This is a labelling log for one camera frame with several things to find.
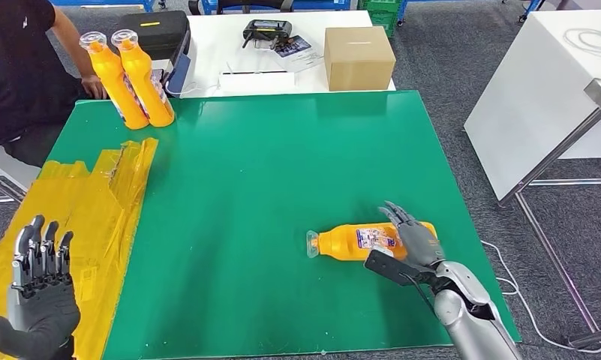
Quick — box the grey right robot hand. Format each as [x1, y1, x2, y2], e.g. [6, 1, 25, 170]
[378, 201, 446, 272]

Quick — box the person's left hand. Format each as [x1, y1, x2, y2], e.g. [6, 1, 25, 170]
[80, 74, 108, 101]

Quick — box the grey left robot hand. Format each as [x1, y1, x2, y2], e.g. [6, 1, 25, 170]
[0, 214, 81, 360]

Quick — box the orange detergent bottle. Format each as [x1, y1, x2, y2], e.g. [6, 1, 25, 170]
[110, 28, 176, 128]
[79, 31, 150, 131]
[305, 221, 437, 263]

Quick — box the person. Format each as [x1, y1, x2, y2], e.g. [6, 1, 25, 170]
[0, 0, 108, 169]

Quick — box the black carrying case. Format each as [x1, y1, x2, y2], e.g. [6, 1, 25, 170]
[119, 10, 192, 63]

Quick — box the blue metal shelf rack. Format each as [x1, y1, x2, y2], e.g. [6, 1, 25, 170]
[49, 0, 163, 13]
[200, 0, 353, 14]

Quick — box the yellow plastic sheet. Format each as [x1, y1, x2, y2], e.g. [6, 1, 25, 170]
[0, 137, 159, 360]

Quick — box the grey chair seat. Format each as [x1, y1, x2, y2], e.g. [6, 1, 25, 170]
[0, 136, 41, 206]

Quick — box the white table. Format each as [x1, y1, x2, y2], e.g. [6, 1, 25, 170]
[464, 8, 601, 203]
[121, 10, 397, 101]

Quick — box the long white box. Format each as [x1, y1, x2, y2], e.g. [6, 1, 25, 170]
[218, 70, 297, 96]

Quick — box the black office chair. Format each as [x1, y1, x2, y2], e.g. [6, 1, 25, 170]
[188, 0, 295, 16]

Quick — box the black remote controller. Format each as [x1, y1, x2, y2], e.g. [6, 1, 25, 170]
[242, 19, 293, 50]

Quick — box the brown cardboard box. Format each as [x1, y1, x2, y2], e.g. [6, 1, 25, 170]
[323, 25, 397, 92]

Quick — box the printed booklet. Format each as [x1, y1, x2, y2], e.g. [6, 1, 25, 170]
[272, 34, 325, 74]

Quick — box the green plastic crate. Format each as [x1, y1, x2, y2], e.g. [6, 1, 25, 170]
[369, 11, 399, 39]
[359, 0, 404, 14]

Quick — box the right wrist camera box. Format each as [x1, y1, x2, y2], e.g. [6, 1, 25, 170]
[363, 244, 436, 287]

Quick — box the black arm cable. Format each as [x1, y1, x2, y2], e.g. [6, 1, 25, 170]
[399, 271, 439, 319]

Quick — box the white floor cable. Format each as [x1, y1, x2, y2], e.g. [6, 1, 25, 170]
[480, 239, 601, 355]

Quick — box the thin white charging cable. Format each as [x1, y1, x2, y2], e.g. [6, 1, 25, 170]
[166, 80, 221, 98]

